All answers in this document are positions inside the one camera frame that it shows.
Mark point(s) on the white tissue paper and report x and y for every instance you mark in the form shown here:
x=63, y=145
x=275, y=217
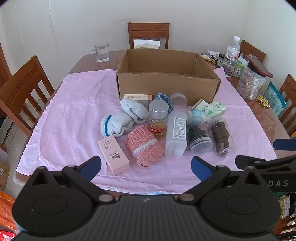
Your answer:
x=146, y=44

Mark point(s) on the glass mug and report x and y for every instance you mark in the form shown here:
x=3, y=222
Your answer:
x=101, y=52

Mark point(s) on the orange bag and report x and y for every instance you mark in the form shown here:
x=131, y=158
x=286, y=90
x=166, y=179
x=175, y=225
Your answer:
x=7, y=208

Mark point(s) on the amber bottle with silver cap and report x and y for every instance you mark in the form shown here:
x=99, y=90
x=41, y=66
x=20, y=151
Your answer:
x=158, y=120

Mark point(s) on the small green-lid jar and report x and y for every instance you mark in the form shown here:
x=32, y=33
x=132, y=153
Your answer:
x=238, y=70

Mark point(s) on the brown cardboard box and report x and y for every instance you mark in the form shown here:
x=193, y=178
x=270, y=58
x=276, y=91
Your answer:
x=166, y=87

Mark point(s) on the small cardboard box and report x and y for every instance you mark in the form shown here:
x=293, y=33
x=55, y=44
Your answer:
x=3, y=173

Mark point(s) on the clear jar with brown contents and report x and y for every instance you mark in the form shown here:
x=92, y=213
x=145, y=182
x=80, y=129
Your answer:
x=219, y=136

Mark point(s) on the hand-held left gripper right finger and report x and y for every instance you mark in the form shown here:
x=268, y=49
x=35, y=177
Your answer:
x=201, y=170

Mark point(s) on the pink tablecloth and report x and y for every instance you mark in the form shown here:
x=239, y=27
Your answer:
x=76, y=111

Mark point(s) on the teal packet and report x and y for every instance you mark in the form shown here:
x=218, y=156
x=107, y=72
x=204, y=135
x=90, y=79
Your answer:
x=275, y=98

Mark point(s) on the clear plastic jar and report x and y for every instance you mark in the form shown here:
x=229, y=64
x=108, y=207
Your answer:
x=178, y=100

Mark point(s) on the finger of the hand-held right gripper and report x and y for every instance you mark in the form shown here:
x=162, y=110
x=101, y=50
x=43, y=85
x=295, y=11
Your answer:
x=285, y=144
x=266, y=165

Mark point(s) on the red phone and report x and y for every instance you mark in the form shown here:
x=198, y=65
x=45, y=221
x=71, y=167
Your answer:
x=259, y=66

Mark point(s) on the pink carton box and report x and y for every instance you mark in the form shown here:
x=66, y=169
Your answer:
x=113, y=155

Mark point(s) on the white sock with blue stripe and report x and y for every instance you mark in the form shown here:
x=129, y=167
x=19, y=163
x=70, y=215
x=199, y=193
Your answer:
x=118, y=125

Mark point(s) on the plain white sock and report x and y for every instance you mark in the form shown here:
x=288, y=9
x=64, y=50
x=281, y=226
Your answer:
x=135, y=110

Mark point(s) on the wooden chair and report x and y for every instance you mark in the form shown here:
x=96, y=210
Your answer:
x=252, y=51
x=25, y=90
x=148, y=32
x=3, y=69
x=290, y=99

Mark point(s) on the clear plastic bags pile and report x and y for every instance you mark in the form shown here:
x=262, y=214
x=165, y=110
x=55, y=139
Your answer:
x=251, y=87

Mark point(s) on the blue and white plush toy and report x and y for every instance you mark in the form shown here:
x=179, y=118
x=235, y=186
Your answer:
x=196, y=115

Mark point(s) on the gold ornament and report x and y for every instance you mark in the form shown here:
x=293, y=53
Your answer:
x=264, y=101

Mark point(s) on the green and white carton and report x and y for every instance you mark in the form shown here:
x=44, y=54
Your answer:
x=203, y=107
x=218, y=108

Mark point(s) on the red packet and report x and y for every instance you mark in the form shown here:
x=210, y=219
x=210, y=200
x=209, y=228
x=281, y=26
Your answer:
x=7, y=235

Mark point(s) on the white plastic bottle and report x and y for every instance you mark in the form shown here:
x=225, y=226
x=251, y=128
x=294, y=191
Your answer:
x=176, y=135

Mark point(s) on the pink knitted sock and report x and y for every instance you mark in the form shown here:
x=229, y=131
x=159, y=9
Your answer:
x=144, y=148

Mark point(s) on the beige medicine box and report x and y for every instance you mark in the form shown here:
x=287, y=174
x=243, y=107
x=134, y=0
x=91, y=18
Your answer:
x=136, y=97

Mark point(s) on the small dark-lid jar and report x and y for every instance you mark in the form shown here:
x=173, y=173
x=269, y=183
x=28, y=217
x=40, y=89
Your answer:
x=220, y=60

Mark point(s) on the clear jar with dark contents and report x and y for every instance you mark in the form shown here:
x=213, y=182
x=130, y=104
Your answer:
x=200, y=137

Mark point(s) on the pale printed packet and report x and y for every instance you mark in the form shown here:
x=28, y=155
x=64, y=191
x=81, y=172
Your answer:
x=285, y=206

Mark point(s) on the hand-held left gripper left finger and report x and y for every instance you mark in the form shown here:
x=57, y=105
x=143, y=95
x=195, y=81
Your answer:
x=90, y=167

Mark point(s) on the pens and papers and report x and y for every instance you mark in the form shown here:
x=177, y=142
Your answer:
x=209, y=56

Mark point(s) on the blue-grey knitted sock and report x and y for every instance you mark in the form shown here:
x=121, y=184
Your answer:
x=164, y=97

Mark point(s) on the clear water bottle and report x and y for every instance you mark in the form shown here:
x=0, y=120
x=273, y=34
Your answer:
x=231, y=58

